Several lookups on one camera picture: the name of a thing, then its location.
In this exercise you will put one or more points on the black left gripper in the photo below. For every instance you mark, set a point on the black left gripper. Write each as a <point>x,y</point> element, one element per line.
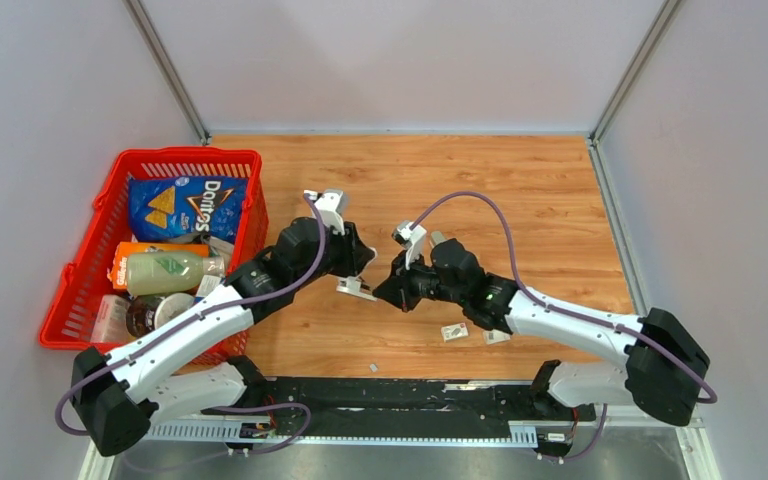
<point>355,254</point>

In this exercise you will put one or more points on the pale green lotion bottle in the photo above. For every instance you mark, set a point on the pale green lotion bottle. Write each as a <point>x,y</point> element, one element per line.
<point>162,272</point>

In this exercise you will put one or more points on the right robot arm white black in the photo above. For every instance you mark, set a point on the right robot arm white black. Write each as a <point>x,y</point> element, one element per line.
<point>649,361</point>

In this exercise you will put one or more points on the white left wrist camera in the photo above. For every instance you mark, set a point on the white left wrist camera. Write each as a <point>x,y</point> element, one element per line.
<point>328,206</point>

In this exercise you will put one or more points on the orange Gillette package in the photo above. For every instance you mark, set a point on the orange Gillette package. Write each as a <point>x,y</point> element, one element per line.
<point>117,275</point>

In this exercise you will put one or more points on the small blue white box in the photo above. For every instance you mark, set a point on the small blue white box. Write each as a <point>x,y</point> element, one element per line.
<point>207,285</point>

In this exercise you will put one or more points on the small clear staple box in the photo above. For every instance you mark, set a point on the small clear staple box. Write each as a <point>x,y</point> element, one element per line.
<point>495,336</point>

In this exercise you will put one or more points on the clear pink plastic package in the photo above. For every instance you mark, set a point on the clear pink plastic package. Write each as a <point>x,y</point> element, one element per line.
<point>110,322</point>

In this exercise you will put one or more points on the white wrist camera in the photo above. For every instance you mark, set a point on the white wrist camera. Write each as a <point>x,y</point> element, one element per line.
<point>328,206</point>
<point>411,236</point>

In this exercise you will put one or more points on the blue Doritos chip bag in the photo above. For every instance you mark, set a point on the blue Doritos chip bag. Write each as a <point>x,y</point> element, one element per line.
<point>172,208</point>

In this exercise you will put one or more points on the red plastic shopping basket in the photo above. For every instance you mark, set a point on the red plastic shopping basket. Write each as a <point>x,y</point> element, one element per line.
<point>71,315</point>

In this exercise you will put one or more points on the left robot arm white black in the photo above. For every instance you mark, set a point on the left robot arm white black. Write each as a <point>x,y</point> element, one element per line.
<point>119,395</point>

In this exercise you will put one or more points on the white staple box red label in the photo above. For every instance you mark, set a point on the white staple box red label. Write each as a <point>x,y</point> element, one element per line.
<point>454,332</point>

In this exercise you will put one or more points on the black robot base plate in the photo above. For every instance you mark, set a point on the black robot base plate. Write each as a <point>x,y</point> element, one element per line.
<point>405,408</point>

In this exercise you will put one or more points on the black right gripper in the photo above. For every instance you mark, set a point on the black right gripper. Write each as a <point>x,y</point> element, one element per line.
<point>397,288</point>

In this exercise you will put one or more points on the dark jar with white lid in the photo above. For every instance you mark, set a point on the dark jar with white lid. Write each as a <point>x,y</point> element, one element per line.
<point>150,312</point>

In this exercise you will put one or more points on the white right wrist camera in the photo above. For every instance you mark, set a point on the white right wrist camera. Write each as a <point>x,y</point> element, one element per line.
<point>411,236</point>

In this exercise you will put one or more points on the aluminium frame rail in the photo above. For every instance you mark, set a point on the aluminium frame rail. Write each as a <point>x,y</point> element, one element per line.
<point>622,443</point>

